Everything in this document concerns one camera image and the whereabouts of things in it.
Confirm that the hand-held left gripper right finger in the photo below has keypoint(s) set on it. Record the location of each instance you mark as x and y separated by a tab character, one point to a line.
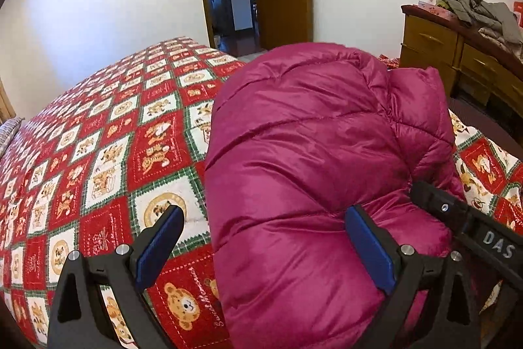
372	246

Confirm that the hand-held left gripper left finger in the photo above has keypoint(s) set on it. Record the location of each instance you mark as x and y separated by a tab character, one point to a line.
157	246

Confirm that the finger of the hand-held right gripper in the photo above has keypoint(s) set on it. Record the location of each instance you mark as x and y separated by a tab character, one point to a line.
437	202

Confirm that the magenta puffer jacket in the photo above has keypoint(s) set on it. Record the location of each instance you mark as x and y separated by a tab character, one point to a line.
306	152

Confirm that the heap of clothes on floor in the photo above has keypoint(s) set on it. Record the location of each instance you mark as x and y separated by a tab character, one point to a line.
390	62

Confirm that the pile of grey clothes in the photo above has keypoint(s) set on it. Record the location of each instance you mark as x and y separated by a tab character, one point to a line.
486	18

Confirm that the dark brown mattress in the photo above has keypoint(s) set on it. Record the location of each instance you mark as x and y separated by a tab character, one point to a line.
486	120

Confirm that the bed with red patterned quilt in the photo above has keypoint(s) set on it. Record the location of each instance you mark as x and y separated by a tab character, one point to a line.
122	136

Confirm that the wooden desk with drawers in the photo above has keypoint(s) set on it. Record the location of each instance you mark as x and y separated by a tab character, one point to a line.
429	46

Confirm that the striped pillow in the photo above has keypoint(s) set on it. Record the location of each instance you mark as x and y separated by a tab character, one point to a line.
9	132

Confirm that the pink flat box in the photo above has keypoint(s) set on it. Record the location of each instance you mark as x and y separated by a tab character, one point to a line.
437	11

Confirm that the red paper bag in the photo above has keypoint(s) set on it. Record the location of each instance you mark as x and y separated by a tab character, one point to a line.
519	11

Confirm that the wooden bed headboard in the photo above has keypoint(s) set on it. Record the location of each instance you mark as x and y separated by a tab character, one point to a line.
5	101

